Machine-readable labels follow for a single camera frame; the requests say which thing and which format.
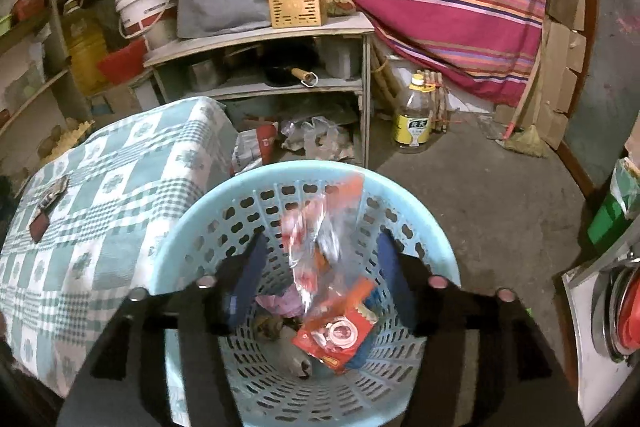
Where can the purple wrapper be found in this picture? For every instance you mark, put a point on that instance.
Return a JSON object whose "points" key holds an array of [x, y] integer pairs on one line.
{"points": [[280, 304]]}

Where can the light blue plastic basket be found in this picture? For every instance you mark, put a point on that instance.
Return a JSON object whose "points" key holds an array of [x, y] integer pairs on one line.
{"points": [[200, 227]]}

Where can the grey wooden cabinet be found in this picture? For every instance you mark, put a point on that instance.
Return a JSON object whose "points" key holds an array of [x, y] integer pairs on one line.
{"points": [[260, 37]]}

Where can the red plastic basin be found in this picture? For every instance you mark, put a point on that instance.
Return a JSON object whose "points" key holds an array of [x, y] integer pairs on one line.
{"points": [[122, 62]]}

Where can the yellow egg tray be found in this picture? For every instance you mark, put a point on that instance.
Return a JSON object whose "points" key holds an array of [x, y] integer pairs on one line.
{"points": [[70, 134]]}

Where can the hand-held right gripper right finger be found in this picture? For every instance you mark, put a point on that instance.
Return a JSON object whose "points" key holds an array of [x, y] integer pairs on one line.
{"points": [[395, 277]]}

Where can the red white packet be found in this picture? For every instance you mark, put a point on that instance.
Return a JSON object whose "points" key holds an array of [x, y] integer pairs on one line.
{"points": [[260, 137]]}

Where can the crumpled grey wrapper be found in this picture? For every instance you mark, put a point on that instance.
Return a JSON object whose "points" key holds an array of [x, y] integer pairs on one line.
{"points": [[295, 352]]}

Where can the clear red printed wrapper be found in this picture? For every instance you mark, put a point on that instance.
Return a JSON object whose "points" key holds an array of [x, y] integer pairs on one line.
{"points": [[310, 257]]}

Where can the straw broom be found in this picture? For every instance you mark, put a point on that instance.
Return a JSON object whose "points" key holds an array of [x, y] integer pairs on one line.
{"points": [[525, 142]]}

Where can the bundle of wooden sticks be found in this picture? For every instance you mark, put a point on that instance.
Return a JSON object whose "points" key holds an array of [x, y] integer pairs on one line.
{"points": [[440, 107]]}

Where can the green box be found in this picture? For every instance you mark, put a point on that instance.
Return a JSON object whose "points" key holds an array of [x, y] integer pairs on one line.
{"points": [[607, 212]]}

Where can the dark foil wrapper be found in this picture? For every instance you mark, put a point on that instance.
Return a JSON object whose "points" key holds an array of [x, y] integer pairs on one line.
{"points": [[55, 192]]}

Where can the green white checked tablecloth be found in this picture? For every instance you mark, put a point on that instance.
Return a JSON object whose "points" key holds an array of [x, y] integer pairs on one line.
{"points": [[125, 187]]}

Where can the metal basin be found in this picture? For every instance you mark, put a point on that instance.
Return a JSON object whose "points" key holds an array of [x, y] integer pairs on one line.
{"points": [[607, 307]]}

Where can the yellow chopstick holder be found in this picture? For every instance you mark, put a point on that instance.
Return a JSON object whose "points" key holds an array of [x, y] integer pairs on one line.
{"points": [[295, 7]]}

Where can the red plastic basket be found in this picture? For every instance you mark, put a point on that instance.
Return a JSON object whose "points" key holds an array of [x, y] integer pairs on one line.
{"points": [[30, 4]]}

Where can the crumpled clear plastic bags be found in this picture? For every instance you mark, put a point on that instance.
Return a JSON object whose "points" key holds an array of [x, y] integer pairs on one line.
{"points": [[320, 134]]}

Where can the cardboard sheets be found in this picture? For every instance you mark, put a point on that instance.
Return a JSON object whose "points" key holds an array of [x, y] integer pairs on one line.
{"points": [[560, 57]]}

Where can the cardboard box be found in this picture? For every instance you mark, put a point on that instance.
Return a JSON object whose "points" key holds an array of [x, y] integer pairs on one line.
{"points": [[115, 102]]}

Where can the wooden wall shelf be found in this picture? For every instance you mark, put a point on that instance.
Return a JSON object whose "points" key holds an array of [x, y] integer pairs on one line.
{"points": [[60, 32]]}

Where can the white plastic bucket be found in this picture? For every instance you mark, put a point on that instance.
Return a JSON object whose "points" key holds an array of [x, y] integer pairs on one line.
{"points": [[145, 2]]}

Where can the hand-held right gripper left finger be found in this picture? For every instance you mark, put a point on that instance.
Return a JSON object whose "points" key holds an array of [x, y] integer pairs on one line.
{"points": [[245, 287]]}

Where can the large yellow oil jug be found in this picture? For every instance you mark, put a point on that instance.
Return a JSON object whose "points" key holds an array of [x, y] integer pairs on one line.
{"points": [[85, 52]]}

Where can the metal cup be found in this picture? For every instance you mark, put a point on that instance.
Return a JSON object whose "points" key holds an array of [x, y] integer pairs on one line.
{"points": [[205, 77]]}

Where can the yellow label oil bottle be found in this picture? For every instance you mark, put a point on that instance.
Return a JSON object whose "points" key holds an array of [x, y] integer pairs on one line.
{"points": [[412, 127]]}

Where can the maroon scouring pad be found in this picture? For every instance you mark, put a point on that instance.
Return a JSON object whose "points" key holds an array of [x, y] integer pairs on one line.
{"points": [[39, 227]]}

